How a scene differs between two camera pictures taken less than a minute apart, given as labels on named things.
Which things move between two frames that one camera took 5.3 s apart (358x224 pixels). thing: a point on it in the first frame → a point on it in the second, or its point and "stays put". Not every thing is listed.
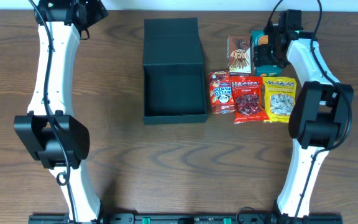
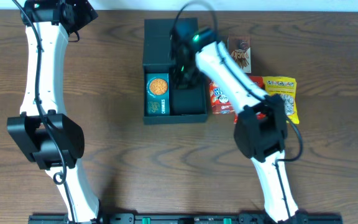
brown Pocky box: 239,55 stays put
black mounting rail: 188,219 stays put
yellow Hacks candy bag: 279,96 stays put
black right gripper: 262,54 → 183,79
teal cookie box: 258,38 → 158,94
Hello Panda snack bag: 221,93 stays put
